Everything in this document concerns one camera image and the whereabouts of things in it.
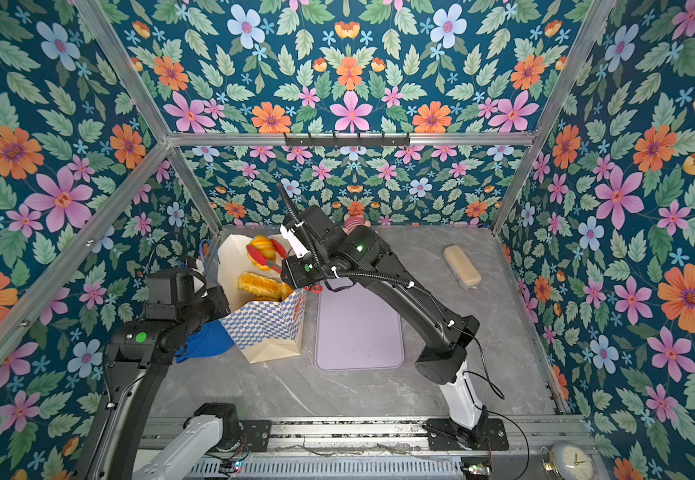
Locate yellow oval bread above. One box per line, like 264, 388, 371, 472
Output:
279, 283, 294, 301

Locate square toast bread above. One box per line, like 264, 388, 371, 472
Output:
237, 272, 281, 301

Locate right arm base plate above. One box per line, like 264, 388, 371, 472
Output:
423, 418, 509, 451

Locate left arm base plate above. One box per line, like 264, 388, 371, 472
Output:
208, 420, 272, 455

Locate analog clock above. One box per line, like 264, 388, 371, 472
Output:
541, 442, 595, 480

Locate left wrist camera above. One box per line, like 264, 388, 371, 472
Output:
143, 267, 206, 324

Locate small croissant bread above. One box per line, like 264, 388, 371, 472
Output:
246, 235, 277, 271

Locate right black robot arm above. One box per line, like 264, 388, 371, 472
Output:
280, 222, 487, 449

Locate checkered paper bag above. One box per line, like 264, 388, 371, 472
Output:
208, 234, 306, 364

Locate black hook rail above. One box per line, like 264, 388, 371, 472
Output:
283, 133, 411, 149

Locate beige sponge block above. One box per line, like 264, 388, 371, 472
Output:
443, 245, 483, 289

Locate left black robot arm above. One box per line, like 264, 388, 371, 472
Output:
71, 286, 229, 479

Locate red silicone tongs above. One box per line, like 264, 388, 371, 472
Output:
246, 239, 286, 274

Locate lavender tray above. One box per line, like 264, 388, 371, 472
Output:
314, 284, 405, 372

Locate cartoon face plush toy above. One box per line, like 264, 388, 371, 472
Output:
342, 215, 371, 234

